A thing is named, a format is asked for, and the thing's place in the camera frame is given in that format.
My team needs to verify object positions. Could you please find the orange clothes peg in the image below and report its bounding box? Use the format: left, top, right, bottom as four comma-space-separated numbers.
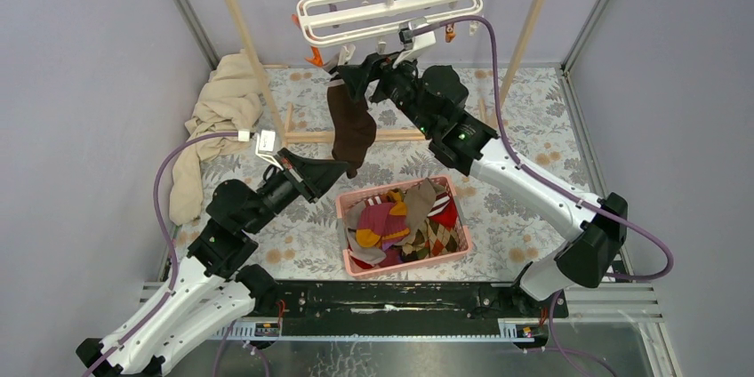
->
305, 46, 325, 68
445, 23, 456, 44

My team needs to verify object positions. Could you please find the beige cloth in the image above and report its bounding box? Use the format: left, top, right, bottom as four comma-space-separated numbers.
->
168, 52, 263, 225

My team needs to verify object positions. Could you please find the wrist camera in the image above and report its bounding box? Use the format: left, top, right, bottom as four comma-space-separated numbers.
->
237, 129, 282, 169
393, 17, 437, 68

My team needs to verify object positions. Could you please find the pink plastic basket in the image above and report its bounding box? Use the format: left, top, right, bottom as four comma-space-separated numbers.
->
336, 175, 473, 278

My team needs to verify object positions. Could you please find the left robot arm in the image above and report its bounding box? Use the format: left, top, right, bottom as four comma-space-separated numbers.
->
76, 148, 349, 376

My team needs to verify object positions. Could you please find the red bear sock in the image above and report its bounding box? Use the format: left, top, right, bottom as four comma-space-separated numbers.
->
430, 201, 459, 229

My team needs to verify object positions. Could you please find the cream patterned sock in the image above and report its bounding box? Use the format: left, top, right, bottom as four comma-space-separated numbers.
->
400, 219, 461, 262

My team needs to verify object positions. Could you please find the dark brown sock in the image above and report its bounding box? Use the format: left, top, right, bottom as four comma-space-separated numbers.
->
326, 76, 377, 179

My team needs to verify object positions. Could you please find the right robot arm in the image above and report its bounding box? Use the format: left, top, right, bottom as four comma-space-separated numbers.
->
335, 54, 628, 317

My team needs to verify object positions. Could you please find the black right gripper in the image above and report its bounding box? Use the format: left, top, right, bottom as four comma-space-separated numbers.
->
337, 46, 436, 137

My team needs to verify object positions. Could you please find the wooden clothes rack frame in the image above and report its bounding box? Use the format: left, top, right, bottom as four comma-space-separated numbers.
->
205, 0, 566, 146

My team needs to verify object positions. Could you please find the white sock hanger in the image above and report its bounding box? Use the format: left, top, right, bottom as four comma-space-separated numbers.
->
293, 0, 484, 47

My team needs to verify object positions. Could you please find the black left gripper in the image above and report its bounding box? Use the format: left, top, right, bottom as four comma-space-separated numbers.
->
246, 148, 352, 236

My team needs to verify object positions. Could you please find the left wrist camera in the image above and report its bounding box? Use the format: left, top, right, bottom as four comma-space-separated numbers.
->
237, 129, 282, 169

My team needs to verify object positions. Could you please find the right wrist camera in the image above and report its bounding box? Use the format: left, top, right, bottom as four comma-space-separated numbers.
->
393, 17, 437, 68

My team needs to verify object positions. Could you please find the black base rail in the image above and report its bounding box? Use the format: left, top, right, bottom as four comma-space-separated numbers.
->
244, 280, 569, 338

